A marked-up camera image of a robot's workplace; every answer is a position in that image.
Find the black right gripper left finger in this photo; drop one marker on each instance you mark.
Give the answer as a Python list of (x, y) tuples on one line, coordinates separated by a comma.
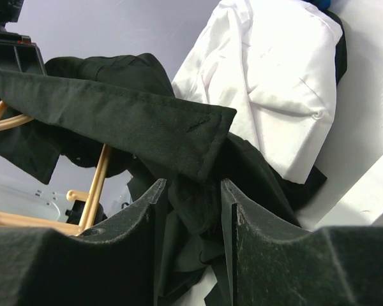
[(112, 263)]

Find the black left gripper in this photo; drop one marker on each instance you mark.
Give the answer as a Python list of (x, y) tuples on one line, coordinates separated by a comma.
[(19, 53)]

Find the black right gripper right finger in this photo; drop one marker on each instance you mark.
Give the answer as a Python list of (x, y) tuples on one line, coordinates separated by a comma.
[(272, 262)]

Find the beige wooden hanger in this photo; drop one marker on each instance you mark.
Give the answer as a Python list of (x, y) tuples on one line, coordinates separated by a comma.
[(92, 194)]

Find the black button shirt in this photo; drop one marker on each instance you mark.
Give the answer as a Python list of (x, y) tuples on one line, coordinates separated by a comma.
[(127, 103)]

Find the white shirt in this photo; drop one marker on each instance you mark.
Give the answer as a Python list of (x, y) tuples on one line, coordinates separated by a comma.
[(274, 63)]

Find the blue garment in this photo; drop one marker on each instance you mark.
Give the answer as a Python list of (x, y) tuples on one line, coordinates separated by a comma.
[(321, 4)]

